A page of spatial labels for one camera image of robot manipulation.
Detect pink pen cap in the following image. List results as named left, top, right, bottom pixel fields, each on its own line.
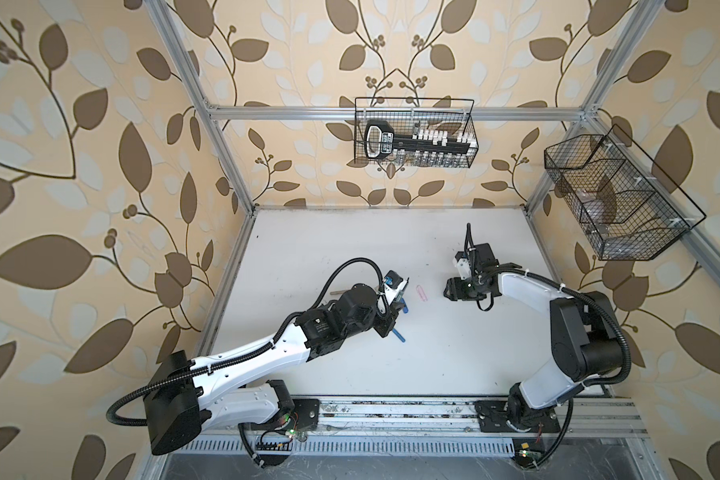
left=416, top=285, right=428, bottom=302

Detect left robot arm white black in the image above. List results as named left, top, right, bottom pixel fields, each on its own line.
left=143, top=280, right=408, bottom=456

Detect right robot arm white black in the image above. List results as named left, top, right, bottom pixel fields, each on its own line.
left=444, top=239, right=632, bottom=432

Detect blue pen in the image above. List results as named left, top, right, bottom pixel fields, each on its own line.
left=392, top=329, right=406, bottom=343

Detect black white tool in basket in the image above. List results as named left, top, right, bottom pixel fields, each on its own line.
left=358, top=120, right=478, bottom=160

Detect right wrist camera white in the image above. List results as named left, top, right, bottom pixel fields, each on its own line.
left=453, top=251, right=472, bottom=280

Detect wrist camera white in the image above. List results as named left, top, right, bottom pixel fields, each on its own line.
left=453, top=251, right=472, bottom=280
left=384, top=270, right=408, bottom=304

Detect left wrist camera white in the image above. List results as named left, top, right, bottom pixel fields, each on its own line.
left=384, top=270, right=408, bottom=304

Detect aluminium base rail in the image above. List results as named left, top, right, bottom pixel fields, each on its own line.
left=179, top=396, right=648, bottom=458

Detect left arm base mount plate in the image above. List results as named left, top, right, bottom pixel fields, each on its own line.
left=239, top=398, right=321, bottom=432

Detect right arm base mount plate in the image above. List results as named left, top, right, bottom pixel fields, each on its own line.
left=474, top=399, right=561, bottom=434

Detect black wire basket right wall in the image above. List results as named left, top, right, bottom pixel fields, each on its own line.
left=544, top=124, right=707, bottom=261

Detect black wire basket wall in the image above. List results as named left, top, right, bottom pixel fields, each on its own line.
left=544, top=124, right=707, bottom=261
left=353, top=96, right=479, bottom=169

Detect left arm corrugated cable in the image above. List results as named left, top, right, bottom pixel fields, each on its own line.
left=105, top=257, right=388, bottom=427

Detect black wire basket back wall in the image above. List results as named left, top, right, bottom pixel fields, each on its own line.
left=353, top=96, right=479, bottom=169

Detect aluminium frame back crossbar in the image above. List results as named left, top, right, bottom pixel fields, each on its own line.
left=209, top=105, right=586, bottom=122

